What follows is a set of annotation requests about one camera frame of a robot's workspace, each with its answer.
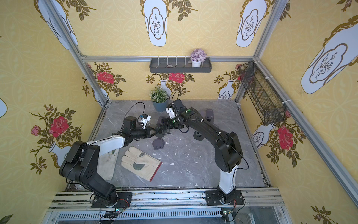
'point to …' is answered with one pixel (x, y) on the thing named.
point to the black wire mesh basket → (269, 107)
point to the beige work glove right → (141, 164)
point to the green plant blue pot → (160, 98)
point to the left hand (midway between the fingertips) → (159, 131)
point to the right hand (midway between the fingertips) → (165, 128)
